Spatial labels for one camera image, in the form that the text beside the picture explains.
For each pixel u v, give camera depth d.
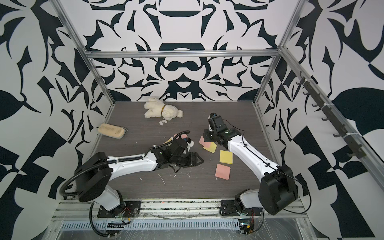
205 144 0.96
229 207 0.74
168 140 0.99
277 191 0.41
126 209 0.72
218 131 0.63
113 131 0.99
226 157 0.91
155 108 1.05
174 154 0.64
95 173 0.47
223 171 0.85
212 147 0.96
